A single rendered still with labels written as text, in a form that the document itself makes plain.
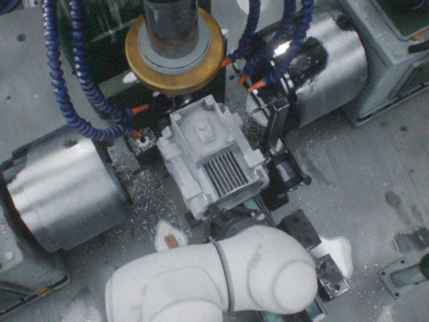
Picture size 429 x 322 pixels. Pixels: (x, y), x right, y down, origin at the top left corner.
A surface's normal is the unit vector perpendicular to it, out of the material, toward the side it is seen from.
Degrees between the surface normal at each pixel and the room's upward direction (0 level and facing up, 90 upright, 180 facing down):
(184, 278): 27
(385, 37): 0
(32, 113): 0
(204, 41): 0
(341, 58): 32
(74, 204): 39
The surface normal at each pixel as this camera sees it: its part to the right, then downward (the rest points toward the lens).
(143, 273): -0.07, -0.72
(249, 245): -0.28, -0.81
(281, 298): 0.17, 0.18
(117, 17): 0.48, 0.83
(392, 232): 0.00, -0.32
